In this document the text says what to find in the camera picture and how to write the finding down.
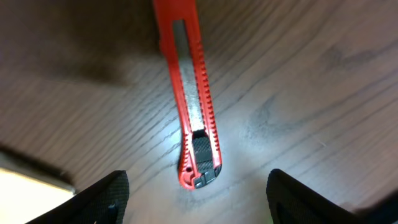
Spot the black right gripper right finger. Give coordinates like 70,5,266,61
266,169,397,224

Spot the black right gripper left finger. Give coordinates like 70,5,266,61
29,170,129,224

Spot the red utility knife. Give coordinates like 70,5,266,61
153,0,222,190

